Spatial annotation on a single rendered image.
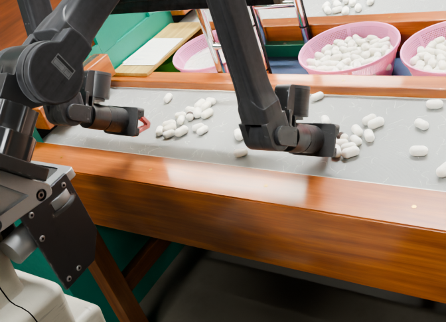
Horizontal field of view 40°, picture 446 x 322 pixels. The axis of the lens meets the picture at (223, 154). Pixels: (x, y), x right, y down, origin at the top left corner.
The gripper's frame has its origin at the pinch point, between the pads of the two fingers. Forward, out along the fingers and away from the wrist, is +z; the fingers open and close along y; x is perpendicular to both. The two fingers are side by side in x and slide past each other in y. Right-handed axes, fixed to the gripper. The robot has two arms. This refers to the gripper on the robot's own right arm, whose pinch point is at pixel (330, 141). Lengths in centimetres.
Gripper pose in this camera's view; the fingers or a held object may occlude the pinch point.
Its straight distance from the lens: 133.4
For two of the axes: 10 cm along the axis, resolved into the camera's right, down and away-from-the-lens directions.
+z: 5.7, 0.3, 8.2
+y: -8.1, -0.8, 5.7
